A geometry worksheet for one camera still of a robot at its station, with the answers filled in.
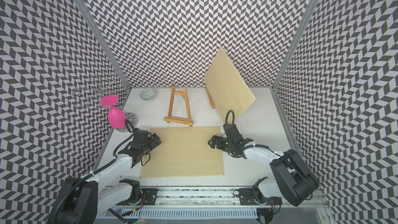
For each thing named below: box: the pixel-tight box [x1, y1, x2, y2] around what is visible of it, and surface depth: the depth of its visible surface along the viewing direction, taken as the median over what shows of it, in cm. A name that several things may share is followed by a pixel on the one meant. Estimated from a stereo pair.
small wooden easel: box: [205, 86, 217, 110], surface depth 107 cm
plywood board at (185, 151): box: [139, 125, 225, 179], surface depth 86 cm
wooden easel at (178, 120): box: [163, 85, 194, 128], surface depth 95 cm
